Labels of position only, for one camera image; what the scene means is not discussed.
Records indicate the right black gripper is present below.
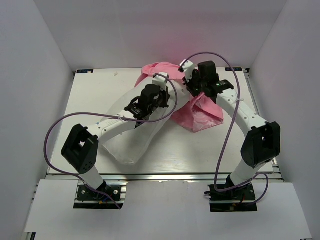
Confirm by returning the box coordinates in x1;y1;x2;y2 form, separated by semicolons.
182;70;206;98

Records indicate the blue corner label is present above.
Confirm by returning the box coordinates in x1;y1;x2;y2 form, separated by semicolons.
224;67;243;72
76;69;94;74

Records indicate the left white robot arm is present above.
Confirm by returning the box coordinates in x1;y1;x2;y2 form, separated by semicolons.
61;82;170;200

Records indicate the white pillow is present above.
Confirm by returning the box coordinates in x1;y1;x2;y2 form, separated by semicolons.
102;77;190;165

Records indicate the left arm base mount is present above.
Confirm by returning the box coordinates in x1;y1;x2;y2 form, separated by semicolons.
73;184;127;210

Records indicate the pink pillowcase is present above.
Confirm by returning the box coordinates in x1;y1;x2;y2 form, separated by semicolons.
135;62;224;133

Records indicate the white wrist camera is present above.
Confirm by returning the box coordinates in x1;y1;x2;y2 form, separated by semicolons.
178;59;196;79
152;72;169;91

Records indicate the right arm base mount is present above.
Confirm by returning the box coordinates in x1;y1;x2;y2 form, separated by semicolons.
204;183;258;213

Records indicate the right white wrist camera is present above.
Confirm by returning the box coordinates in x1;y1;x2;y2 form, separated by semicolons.
178;59;196;79

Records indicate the right blue corner label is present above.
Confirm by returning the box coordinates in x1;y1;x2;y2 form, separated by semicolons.
224;67;243;72

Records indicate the left blue corner label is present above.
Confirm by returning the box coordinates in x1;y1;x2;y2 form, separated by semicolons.
76;69;94;74

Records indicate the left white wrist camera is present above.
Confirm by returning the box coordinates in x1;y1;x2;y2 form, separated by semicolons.
152;72;169;91

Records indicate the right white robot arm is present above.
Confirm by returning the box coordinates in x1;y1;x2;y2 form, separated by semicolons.
179;60;281;200

